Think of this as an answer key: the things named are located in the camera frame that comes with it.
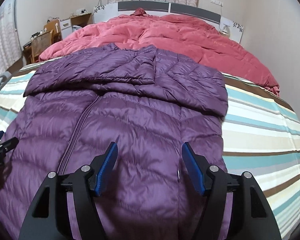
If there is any purple quilted down jacket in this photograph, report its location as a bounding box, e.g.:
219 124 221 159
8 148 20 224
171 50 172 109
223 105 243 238
0 44 228 239

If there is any striped bed sheet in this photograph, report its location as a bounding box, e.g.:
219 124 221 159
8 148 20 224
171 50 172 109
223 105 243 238
0 71 300 238

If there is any side window curtain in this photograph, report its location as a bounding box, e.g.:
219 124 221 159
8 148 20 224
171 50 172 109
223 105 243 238
0 0 21 74

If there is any wooden desk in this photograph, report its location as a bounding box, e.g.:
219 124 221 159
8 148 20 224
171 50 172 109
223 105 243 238
23 41 32 64

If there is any wooden chair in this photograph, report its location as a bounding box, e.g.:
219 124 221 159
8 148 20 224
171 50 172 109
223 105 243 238
31 30 53 63

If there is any red pink quilted duvet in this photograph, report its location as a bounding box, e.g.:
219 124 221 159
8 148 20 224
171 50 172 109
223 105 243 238
39 8 280 95

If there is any bedside lamp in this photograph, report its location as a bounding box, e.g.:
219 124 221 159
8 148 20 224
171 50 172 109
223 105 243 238
219 23 231 37

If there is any white grey bed headboard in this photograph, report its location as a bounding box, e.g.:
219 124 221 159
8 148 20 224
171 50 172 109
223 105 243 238
93 1 244 43

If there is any wall power socket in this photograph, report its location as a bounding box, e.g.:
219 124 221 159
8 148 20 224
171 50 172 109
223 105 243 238
210 0 223 7

